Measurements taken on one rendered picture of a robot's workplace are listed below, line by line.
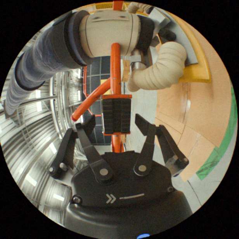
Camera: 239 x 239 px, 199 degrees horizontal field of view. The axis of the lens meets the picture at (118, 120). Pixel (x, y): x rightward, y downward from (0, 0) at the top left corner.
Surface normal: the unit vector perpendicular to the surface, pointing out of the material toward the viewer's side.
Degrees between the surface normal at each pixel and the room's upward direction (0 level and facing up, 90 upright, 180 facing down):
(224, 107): 0
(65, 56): 90
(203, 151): 0
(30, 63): 111
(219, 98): 0
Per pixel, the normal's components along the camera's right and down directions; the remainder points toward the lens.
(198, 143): -1.00, 0.04
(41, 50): 0.11, 0.85
